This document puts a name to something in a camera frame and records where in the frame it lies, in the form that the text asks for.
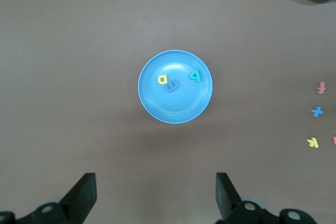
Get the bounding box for yellow foam letter k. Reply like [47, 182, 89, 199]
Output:
[306, 136, 320, 149]

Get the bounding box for blue foam letter x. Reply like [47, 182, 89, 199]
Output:
[311, 106, 324, 118]

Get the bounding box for blue foam letter m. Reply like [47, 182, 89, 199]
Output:
[164, 79, 181, 93]

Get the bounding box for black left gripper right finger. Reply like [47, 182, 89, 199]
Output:
[216, 173, 318, 224]

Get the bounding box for blue plate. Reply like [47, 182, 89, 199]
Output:
[138, 49, 213, 124]

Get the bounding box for brown table cover sheet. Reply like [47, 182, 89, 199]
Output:
[0, 0, 336, 224]

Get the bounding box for teal foam letter p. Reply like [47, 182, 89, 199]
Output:
[189, 70, 202, 83]

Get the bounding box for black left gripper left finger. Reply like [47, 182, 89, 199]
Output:
[0, 173, 97, 224]

